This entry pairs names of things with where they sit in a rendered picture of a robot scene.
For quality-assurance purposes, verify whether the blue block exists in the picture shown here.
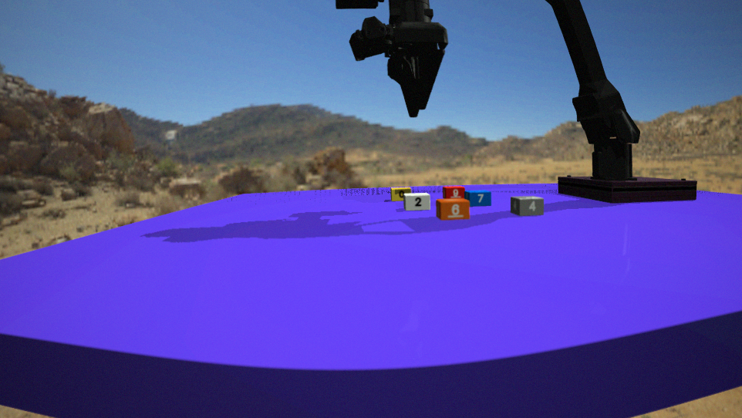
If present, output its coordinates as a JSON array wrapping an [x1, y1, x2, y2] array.
[[464, 190, 491, 207]]

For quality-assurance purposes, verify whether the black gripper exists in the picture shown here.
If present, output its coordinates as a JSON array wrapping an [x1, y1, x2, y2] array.
[[387, 1, 449, 118]]

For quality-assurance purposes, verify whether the yellow block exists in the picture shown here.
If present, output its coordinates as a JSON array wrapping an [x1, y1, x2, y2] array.
[[390, 187, 412, 201]]

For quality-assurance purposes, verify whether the red block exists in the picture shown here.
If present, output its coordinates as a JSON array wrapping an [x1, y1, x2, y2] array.
[[443, 186, 465, 199]]

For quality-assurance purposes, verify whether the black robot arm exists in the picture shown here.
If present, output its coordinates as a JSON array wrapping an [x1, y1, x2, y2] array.
[[336, 0, 640, 181]]

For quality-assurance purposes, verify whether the orange block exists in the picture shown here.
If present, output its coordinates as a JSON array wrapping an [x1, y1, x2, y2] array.
[[436, 198, 470, 221]]

